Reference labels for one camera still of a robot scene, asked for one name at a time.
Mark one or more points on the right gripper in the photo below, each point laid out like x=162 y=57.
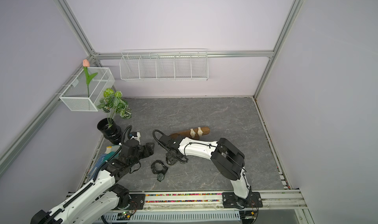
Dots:
x=169 y=159

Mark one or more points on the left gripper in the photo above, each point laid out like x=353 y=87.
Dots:
x=147 y=150

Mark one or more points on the beige watch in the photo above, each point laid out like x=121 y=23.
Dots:
x=192 y=133
x=199 y=131

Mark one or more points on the black watch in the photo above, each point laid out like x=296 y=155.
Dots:
x=159 y=169

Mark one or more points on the wooden watch stand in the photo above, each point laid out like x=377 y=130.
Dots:
x=186 y=133

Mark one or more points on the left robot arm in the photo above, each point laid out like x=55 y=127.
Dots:
x=102 y=193

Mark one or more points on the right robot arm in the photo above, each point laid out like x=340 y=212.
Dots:
x=228 y=159

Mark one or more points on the black vase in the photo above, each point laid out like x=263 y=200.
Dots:
x=110 y=130

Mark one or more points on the blue patterned cloth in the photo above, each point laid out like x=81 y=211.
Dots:
x=97 y=164

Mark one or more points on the green leafy plant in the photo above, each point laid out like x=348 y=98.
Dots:
x=113 y=104

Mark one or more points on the white mesh basket left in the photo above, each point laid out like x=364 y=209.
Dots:
x=75 y=95

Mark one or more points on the pink tulip flower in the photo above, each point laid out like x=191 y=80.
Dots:
x=89 y=77

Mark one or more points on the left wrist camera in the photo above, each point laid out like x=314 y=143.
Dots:
x=135 y=136

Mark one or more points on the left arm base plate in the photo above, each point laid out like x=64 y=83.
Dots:
x=132 y=202

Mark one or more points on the colourful cable strip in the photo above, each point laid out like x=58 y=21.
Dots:
x=183 y=197

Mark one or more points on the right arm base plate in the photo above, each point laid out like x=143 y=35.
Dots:
x=253 y=200

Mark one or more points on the white wire wall shelf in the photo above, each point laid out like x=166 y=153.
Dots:
x=164 y=64

